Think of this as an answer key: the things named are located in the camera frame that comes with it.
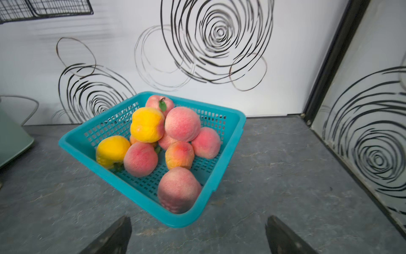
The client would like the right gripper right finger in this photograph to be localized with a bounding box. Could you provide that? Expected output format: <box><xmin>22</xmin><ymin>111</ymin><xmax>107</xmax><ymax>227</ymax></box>
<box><xmin>265</xmin><ymin>215</ymin><xmax>318</xmax><ymax>254</ymax></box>

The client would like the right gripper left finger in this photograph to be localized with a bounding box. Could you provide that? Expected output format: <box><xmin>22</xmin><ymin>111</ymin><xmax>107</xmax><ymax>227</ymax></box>
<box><xmin>80</xmin><ymin>216</ymin><xmax>132</xmax><ymax>254</ymax></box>

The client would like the pink peach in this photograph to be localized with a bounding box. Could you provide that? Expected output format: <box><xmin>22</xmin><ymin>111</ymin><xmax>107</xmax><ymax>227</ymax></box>
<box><xmin>158</xmin><ymin>132</ymin><xmax>178</xmax><ymax>151</ymax></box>
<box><xmin>145</xmin><ymin>95</ymin><xmax>174</xmax><ymax>117</ymax></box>
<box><xmin>158</xmin><ymin>167</ymin><xmax>202</xmax><ymax>214</ymax></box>
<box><xmin>165</xmin><ymin>106</ymin><xmax>201</xmax><ymax>142</ymax></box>
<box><xmin>124</xmin><ymin>142</ymin><xmax>159</xmax><ymax>178</ymax></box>
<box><xmin>191</xmin><ymin>127</ymin><xmax>222</xmax><ymax>159</ymax></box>

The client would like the yellow pepper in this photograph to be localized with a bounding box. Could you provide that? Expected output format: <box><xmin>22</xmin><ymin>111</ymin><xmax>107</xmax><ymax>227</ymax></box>
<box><xmin>130</xmin><ymin>107</ymin><xmax>165</xmax><ymax>143</ymax></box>
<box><xmin>96</xmin><ymin>135</ymin><xmax>131</xmax><ymax>169</ymax></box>

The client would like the orange peach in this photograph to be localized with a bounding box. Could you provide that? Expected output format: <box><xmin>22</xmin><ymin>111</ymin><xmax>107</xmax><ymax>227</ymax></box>
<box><xmin>165</xmin><ymin>141</ymin><xmax>195</xmax><ymax>170</ymax></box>
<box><xmin>130</xmin><ymin>135</ymin><xmax>158</xmax><ymax>148</ymax></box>

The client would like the teal plastic basket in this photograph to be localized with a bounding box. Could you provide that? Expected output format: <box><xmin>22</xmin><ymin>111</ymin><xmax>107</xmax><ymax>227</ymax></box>
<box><xmin>58</xmin><ymin>91</ymin><xmax>247</xmax><ymax>229</ymax></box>

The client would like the mint green toaster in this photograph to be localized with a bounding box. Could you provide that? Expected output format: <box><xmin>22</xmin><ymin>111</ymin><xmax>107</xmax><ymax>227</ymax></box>
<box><xmin>1</xmin><ymin>109</ymin><xmax>34</xmax><ymax>167</ymax></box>

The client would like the black wire wall basket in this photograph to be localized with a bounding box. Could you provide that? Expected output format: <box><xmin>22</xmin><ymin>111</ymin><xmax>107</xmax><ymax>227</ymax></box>
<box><xmin>1</xmin><ymin>0</ymin><xmax>94</xmax><ymax>24</ymax></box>

